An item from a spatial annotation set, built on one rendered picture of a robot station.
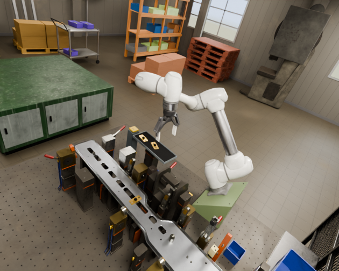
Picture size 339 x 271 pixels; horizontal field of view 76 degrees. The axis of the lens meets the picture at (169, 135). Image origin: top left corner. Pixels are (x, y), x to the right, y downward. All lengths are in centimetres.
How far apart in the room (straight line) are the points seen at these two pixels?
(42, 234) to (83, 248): 29
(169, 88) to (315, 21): 524
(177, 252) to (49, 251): 81
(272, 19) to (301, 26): 165
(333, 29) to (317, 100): 181
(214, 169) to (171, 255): 78
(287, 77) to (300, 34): 107
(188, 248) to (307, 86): 663
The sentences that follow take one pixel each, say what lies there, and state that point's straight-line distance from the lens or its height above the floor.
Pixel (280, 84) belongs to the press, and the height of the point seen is 66.
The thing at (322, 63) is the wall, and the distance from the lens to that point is 739.
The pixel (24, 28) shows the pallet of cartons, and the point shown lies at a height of 61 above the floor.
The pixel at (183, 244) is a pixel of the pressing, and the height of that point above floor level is 100.
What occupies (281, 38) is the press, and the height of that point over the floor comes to 171.
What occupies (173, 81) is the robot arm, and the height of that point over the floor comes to 177.
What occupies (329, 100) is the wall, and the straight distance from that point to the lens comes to 751.
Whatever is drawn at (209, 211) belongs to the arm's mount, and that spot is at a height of 80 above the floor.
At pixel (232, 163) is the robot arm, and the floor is 115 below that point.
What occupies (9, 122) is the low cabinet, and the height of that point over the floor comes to 50.
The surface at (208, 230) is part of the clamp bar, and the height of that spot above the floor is 111.
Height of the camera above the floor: 218
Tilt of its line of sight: 34 degrees down
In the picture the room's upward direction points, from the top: 15 degrees clockwise
